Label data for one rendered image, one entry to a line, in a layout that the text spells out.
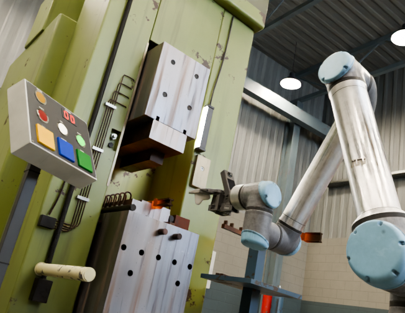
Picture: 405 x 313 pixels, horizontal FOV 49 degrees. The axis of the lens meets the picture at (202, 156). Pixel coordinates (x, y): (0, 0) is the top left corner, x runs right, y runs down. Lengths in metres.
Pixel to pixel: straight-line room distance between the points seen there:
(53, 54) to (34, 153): 1.15
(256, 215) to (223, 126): 1.15
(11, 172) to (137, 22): 0.97
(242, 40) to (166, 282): 1.55
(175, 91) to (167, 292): 0.93
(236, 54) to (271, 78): 9.04
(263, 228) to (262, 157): 9.45
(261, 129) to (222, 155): 8.57
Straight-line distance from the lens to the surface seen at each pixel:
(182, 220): 2.08
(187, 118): 2.18
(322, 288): 11.15
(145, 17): 2.40
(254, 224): 1.43
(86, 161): 1.68
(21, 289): 1.91
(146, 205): 1.97
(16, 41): 8.61
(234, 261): 10.01
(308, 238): 2.21
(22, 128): 1.53
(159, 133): 2.06
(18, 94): 1.63
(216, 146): 2.45
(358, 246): 1.15
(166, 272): 1.95
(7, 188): 2.35
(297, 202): 1.53
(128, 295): 1.87
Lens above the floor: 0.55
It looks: 20 degrees up
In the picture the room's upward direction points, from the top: 12 degrees clockwise
